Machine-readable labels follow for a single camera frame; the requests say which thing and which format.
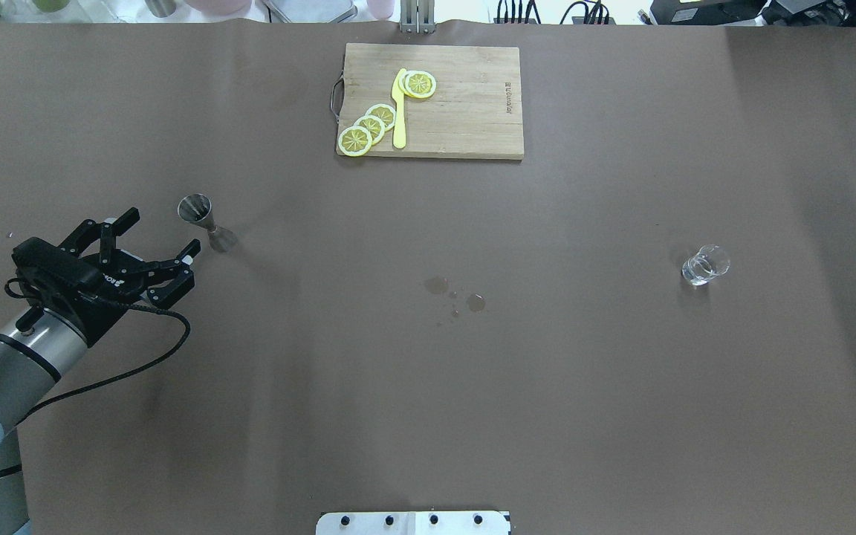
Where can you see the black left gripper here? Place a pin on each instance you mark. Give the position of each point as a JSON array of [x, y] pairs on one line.
[[101, 303]]

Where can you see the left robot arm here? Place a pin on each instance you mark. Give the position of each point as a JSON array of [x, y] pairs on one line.
[[37, 348]]

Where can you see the steel double jigger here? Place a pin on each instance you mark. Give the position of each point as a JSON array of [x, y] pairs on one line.
[[196, 209]]

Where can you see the bamboo cutting board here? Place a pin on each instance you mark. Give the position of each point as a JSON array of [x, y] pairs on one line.
[[476, 112]]

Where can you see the yellow plastic knife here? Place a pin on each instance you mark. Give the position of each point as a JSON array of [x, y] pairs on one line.
[[399, 136]]

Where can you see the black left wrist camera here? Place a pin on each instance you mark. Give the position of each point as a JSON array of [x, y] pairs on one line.
[[64, 284]]

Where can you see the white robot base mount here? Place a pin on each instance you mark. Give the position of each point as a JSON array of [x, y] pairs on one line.
[[416, 522]]

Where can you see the lemon slice top pair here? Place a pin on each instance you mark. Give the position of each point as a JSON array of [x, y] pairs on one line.
[[421, 84]]

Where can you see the aluminium frame post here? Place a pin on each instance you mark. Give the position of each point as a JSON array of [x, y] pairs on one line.
[[417, 17]]

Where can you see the lemon slice near knife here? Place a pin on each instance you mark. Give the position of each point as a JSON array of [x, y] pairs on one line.
[[385, 112]]

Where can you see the lemon slice under pair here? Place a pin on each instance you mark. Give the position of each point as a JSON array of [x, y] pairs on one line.
[[403, 82]]

